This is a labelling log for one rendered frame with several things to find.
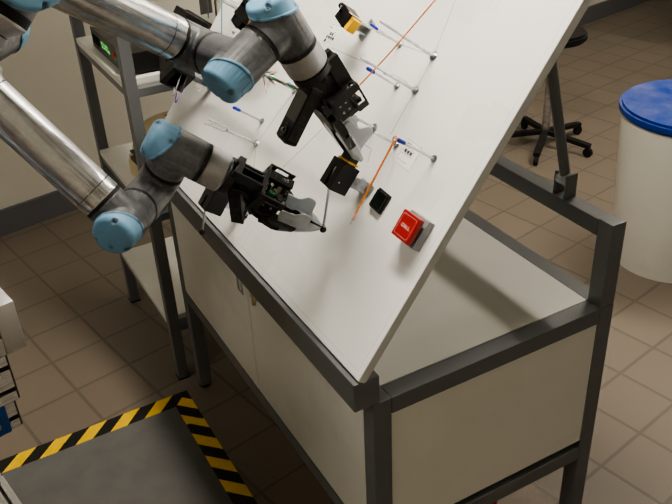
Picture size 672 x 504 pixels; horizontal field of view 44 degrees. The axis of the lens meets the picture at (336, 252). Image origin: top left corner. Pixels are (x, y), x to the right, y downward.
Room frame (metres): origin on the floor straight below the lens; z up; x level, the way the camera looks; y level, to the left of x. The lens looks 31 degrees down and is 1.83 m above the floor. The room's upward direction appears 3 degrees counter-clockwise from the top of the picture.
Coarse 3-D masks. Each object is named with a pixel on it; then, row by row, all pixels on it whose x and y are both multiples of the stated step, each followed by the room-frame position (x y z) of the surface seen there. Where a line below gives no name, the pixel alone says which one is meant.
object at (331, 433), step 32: (256, 320) 1.62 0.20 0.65; (256, 352) 1.65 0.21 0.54; (288, 352) 1.47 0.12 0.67; (288, 384) 1.48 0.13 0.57; (320, 384) 1.33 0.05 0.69; (288, 416) 1.50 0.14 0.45; (320, 416) 1.34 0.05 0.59; (352, 416) 1.21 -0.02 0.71; (320, 448) 1.35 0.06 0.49; (352, 448) 1.22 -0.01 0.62; (352, 480) 1.22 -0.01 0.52
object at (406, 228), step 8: (400, 216) 1.26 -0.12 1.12; (408, 216) 1.25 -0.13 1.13; (416, 216) 1.24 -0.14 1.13; (400, 224) 1.25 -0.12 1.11; (408, 224) 1.24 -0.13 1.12; (416, 224) 1.22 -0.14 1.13; (392, 232) 1.25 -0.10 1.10; (400, 232) 1.24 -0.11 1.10; (408, 232) 1.22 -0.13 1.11; (416, 232) 1.22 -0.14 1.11; (408, 240) 1.21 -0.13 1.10
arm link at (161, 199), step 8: (144, 168) 1.34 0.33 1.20; (136, 176) 1.35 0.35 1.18; (144, 176) 1.33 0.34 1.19; (152, 176) 1.32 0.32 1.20; (136, 184) 1.31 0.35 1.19; (144, 184) 1.31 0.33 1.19; (152, 184) 1.32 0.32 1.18; (160, 184) 1.32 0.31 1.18; (168, 184) 1.33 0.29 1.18; (176, 184) 1.34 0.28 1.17; (152, 192) 1.30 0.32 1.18; (160, 192) 1.31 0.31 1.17; (168, 192) 1.33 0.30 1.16; (160, 200) 1.30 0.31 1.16; (168, 200) 1.34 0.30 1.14; (160, 208) 1.30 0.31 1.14
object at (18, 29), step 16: (0, 0) 1.00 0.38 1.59; (16, 0) 1.00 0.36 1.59; (32, 0) 1.01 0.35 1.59; (48, 0) 1.03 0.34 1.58; (0, 16) 1.00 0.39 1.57; (16, 16) 1.02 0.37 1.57; (32, 16) 1.04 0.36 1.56; (0, 32) 1.02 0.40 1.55; (16, 32) 1.03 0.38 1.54; (0, 48) 1.03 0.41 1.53
